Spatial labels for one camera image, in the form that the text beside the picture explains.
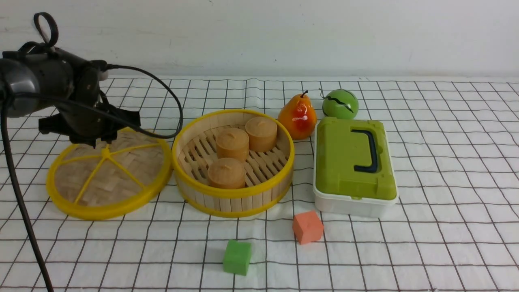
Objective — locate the tan toy bun rear right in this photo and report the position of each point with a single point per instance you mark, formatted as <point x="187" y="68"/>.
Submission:
<point x="262" y="134"/>

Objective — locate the bamboo steamer basket yellow rim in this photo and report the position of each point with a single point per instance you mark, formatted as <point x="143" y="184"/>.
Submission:
<point x="268" y="175"/>

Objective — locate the green foam cube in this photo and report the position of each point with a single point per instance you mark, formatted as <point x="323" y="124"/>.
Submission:
<point x="237" y="257"/>

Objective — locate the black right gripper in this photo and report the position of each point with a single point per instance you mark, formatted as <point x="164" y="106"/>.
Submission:
<point x="88" y="117"/>

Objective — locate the white black grid tablecloth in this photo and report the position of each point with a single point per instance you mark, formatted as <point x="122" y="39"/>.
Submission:
<point x="454" y="228"/>

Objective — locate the tan toy bun rear left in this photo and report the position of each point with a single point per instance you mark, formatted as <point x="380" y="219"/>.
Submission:
<point x="232" y="143"/>

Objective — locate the bamboo steamer lid yellow rim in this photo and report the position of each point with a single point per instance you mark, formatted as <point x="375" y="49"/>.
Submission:
<point x="109" y="180"/>

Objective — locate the tan toy bun front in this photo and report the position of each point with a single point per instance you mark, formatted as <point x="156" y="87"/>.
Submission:
<point x="227" y="173"/>

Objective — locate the orange foam cube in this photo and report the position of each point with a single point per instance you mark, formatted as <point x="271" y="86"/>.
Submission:
<point x="307" y="227"/>

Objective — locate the green round toy fruit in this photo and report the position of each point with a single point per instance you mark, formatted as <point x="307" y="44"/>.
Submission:
<point x="340" y="103"/>

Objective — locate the green lidded white storage box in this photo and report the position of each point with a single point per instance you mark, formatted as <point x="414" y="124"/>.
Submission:
<point x="353" y="173"/>

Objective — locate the tan toy bun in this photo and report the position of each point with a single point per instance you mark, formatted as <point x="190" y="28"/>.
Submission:
<point x="262" y="134"/>
<point x="227" y="173"/>
<point x="232" y="143"/>

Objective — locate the orange red toy pear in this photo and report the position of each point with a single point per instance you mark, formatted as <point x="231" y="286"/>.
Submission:
<point x="298" y="117"/>

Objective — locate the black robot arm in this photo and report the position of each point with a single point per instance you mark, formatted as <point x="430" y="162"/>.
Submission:
<point x="39" y="79"/>

